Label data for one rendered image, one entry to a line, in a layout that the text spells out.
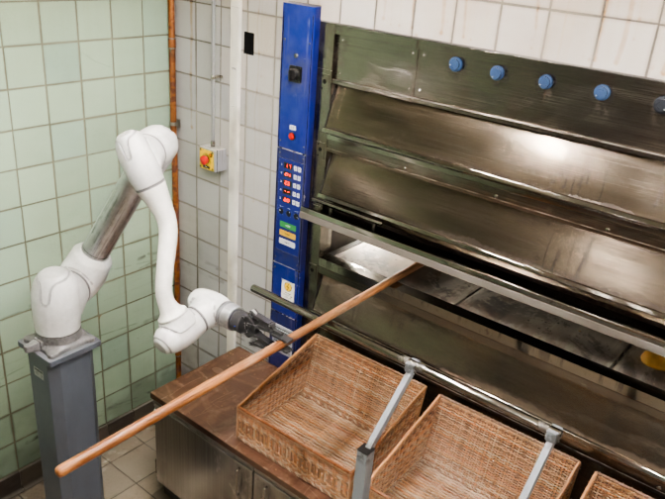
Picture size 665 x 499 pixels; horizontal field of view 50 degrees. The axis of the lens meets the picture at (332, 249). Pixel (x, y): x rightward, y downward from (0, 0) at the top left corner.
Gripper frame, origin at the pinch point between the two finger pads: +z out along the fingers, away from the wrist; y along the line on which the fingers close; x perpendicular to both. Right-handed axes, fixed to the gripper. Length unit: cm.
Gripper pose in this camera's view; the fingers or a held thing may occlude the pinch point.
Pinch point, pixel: (282, 342)
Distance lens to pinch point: 232.1
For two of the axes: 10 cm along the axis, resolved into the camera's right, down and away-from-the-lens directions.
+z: 7.8, 3.1, -5.4
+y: -0.7, 9.1, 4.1
